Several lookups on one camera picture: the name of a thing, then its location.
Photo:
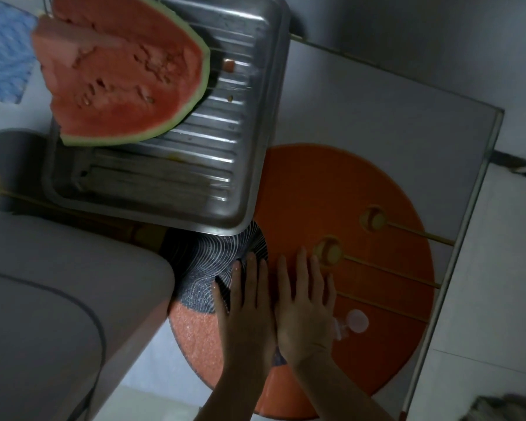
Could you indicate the person's left hand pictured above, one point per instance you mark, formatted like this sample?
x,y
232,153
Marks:
x,y
250,328

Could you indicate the person's right hand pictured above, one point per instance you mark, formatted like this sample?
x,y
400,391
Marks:
x,y
304,320

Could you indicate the plastic bottle purple label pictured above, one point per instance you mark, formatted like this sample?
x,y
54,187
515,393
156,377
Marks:
x,y
357,321

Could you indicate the white lidded bin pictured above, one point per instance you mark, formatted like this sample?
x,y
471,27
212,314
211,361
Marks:
x,y
48,324

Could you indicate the person's left forearm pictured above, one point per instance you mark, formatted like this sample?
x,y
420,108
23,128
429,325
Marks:
x,y
232,399

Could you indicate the person's right forearm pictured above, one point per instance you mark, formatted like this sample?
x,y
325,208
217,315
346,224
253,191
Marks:
x,y
342,394

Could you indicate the black patterned coaster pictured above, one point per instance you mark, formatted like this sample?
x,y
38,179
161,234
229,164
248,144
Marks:
x,y
201,267

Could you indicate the orange round mat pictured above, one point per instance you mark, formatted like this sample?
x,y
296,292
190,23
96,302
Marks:
x,y
333,184

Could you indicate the metal tray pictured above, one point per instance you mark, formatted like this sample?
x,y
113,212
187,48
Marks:
x,y
210,162

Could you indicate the patterned bed cover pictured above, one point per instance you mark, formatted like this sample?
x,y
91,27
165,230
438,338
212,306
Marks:
x,y
508,409

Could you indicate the watermelon slice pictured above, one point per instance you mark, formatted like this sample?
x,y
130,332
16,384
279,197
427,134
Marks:
x,y
114,83

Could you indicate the blue knitted cloth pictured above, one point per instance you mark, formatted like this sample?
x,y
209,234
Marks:
x,y
4,56

